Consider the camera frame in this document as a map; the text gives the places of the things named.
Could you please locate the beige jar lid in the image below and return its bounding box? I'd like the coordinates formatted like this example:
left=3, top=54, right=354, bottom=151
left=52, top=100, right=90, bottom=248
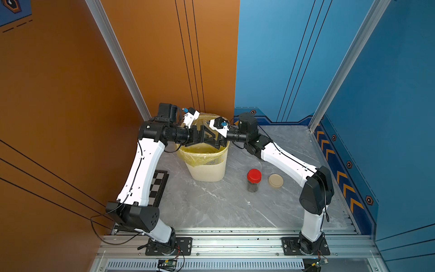
left=268, top=174, right=284, bottom=189

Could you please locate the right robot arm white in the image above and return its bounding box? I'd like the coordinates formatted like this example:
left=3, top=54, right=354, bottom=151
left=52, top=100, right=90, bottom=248
left=209, top=112, right=335, bottom=255

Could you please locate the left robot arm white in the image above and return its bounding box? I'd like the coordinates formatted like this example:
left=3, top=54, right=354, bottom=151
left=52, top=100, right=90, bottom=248
left=105, top=103, right=201, bottom=255

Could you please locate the cream waste basket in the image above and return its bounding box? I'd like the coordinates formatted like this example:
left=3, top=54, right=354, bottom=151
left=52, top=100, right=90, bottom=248
left=186, top=152, right=228, bottom=182

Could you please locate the glass jar red lid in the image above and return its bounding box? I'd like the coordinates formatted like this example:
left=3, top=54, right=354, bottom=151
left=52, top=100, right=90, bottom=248
left=247, top=169, right=262, bottom=193

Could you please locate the black white checkerboard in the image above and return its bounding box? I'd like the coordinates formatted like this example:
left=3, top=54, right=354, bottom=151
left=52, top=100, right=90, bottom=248
left=148, top=170, right=169, bottom=207

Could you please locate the green circuit board left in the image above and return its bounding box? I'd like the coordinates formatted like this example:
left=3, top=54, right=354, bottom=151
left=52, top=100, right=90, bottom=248
left=156, top=259, right=178, bottom=272

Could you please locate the green circuit board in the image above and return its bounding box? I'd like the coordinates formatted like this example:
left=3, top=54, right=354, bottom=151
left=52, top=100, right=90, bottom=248
left=311, top=258, right=329, bottom=269
left=156, top=259, right=178, bottom=272

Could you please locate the green circuit board right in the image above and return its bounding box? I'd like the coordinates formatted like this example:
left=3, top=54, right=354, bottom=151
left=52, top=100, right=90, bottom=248
left=311, top=258, right=329, bottom=269

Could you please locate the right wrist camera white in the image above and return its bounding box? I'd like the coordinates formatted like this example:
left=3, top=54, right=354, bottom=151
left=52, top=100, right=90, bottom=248
left=209, top=117, right=230, bottom=138

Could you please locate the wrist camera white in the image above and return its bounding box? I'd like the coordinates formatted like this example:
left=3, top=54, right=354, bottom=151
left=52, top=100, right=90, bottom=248
left=182, top=107, right=200, bottom=128
left=209, top=117, right=230, bottom=138

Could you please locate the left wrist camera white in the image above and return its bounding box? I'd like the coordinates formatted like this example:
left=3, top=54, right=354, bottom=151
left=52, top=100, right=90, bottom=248
left=182, top=107, right=200, bottom=128

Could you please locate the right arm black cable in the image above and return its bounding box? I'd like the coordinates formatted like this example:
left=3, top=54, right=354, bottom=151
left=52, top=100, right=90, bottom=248
left=230, top=124, right=334, bottom=223

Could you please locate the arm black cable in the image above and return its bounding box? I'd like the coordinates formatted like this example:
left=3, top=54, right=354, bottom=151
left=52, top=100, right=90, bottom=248
left=89, top=141, right=181, bottom=246
left=230, top=124, right=334, bottom=223

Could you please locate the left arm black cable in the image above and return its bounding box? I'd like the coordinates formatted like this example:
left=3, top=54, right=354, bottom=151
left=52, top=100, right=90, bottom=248
left=89, top=141, right=181, bottom=246

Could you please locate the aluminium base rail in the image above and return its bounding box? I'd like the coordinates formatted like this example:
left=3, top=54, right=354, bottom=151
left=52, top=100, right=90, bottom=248
left=90, top=228, right=387, bottom=272

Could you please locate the aluminium corner post left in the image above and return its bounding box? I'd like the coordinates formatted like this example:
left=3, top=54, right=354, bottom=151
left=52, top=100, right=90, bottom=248
left=85, top=0, right=151, bottom=121

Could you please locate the aluminium corner post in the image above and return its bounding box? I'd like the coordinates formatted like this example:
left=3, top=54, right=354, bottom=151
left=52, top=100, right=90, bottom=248
left=85, top=0, right=151, bottom=121
left=308, top=0, right=390, bottom=133

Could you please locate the aluminium corner post right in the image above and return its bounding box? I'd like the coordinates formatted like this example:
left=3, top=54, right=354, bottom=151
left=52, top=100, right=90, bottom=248
left=308, top=0, right=390, bottom=133

